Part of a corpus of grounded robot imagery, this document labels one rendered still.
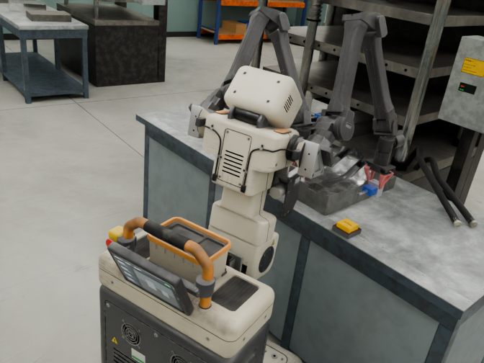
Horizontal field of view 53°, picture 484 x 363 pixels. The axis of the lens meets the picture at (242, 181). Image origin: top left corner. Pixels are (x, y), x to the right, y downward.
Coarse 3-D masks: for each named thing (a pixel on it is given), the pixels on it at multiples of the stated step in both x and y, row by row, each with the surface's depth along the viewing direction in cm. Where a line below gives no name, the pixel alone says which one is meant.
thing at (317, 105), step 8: (312, 104) 290; (320, 104) 286; (312, 112) 292; (320, 112) 287; (360, 112) 280; (312, 120) 293; (360, 120) 283; (368, 120) 289; (360, 128) 287; (368, 128) 293; (352, 136) 285
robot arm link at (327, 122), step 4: (328, 116) 157; (332, 116) 157; (324, 120) 156; (328, 120) 155; (332, 120) 154; (320, 124) 155; (324, 124) 154; (328, 124) 152; (332, 124) 152; (328, 128) 151; (332, 128) 153; (332, 132) 153; (340, 140) 157
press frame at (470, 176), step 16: (416, 0) 311; (432, 0) 303; (464, 0) 289; (480, 0) 282; (336, 16) 352; (400, 32) 324; (416, 32) 316; (448, 32) 300; (464, 32) 293; (480, 32) 286; (448, 48) 302; (432, 80) 314; (448, 80) 307; (432, 128) 322; (448, 128) 313; (480, 144) 298; (464, 192) 313
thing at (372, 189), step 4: (372, 180) 190; (376, 180) 191; (368, 184) 189; (372, 184) 189; (376, 184) 188; (364, 188) 187; (368, 188) 186; (372, 188) 187; (376, 188) 187; (360, 192) 184; (364, 192) 185; (368, 192) 186; (372, 192) 186; (376, 192) 188; (380, 192) 190; (376, 196) 189
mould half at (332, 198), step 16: (352, 160) 216; (320, 176) 206; (336, 176) 209; (352, 176) 208; (304, 192) 200; (320, 192) 193; (336, 192) 193; (352, 192) 201; (320, 208) 195; (336, 208) 198
